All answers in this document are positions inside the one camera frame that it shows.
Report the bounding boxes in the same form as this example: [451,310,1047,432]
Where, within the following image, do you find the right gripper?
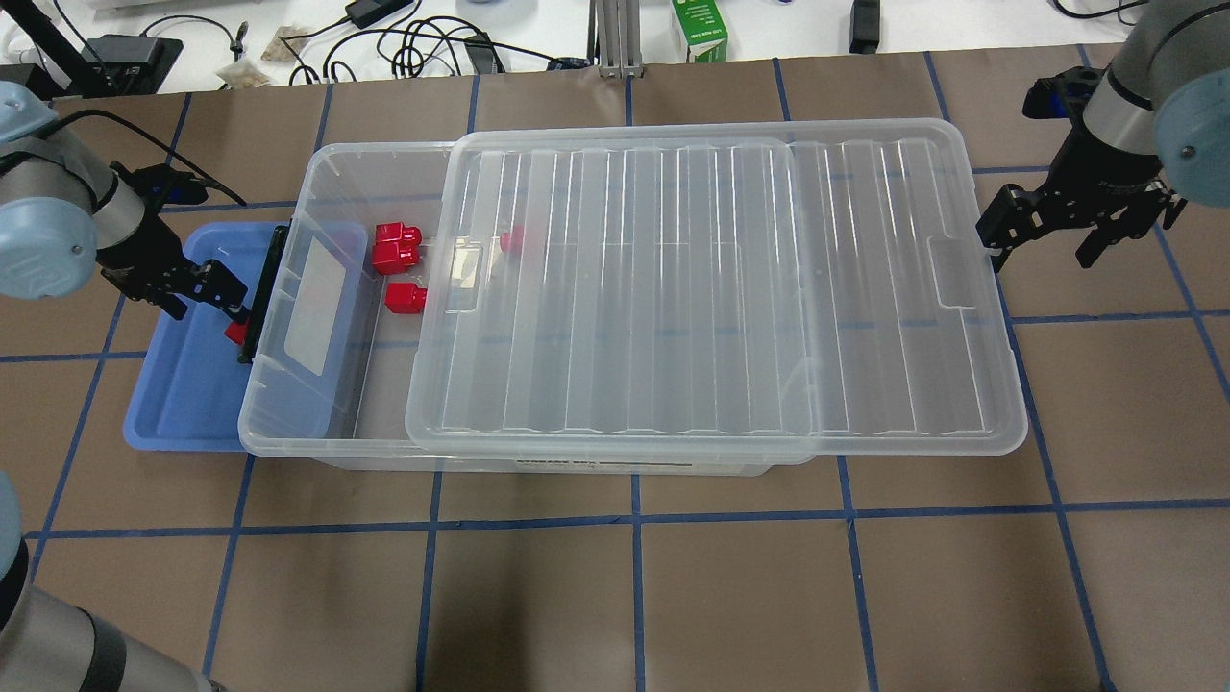
[975,130,1188,273]

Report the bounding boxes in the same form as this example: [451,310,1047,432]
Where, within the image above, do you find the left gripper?
[98,209,250,327]

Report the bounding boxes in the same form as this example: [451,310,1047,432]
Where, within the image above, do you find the red block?
[498,225,526,256]
[383,281,428,315]
[371,222,426,277]
[224,321,248,347]

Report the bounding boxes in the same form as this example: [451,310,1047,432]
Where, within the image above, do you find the clear plastic box lid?
[405,118,1030,460]

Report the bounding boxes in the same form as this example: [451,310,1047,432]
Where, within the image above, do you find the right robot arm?
[975,1,1229,270]

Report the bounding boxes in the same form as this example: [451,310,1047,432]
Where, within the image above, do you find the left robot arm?
[1,82,250,324]

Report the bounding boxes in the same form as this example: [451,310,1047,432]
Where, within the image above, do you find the blue plastic tray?
[123,222,277,454]

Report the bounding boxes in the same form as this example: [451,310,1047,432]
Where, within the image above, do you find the black box latch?
[237,225,290,364]

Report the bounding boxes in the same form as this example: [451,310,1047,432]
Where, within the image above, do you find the clear plastic storage box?
[237,141,804,477]

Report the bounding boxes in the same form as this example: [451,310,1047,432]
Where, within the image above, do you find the snack bag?
[260,25,311,64]
[215,59,272,90]

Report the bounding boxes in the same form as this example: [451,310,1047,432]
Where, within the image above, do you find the black power adapter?
[344,0,416,29]

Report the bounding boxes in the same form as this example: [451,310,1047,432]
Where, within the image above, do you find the green milk carton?
[669,0,729,64]

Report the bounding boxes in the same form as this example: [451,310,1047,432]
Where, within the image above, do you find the aluminium frame post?
[587,0,645,79]

